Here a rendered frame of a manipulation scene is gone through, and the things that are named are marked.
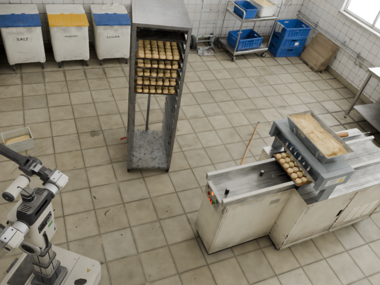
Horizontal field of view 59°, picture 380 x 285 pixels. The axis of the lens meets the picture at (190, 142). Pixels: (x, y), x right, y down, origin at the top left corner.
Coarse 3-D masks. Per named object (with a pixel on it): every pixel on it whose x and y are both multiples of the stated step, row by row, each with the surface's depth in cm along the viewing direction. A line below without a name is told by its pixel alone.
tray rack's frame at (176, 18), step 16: (144, 0) 298; (160, 0) 304; (176, 0) 310; (144, 16) 273; (160, 16) 277; (176, 16) 283; (128, 96) 381; (128, 112) 397; (128, 128) 414; (144, 144) 404; (160, 144) 408; (144, 160) 385; (160, 160) 388
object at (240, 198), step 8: (376, 160) 329; (360, 168) 323; (280, 184) 285; (288, 184) 286; (248, 192) 273; (256, 192) 274; (264, 192) 278; (272, 192) 284; (224, 200) 263; (232, 200) 265; (240, 200) 271
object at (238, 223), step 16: (224, 176) 290; (240, 176) 293; (256, 176) 296; (272, 176) 299; (224, 192) 277; (240, 192) 280; (288, 192) 294; (208, 208) 299; (224, 208) 269; (240, 208) 278; (256, 208) 290; (272, 208) 303; (208, 224) 305; (224, 224) 287; (240, 224) 300; (256, 224) 314; (272, 224) 329; (208, 240) 312; (224, 240) 310; (240, 240) 325
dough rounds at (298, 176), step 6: (276, 156) 309; (282, 156) 310; (288, 156) 312; (282, 162) 303; (288, 162) 307; (294, 162) 305; (288, 168) 299; (294, 168) 299; (294, 174) 293; (300, 174) 295; (294, 180) 291; (300, 180) 289; (306, 180) 293
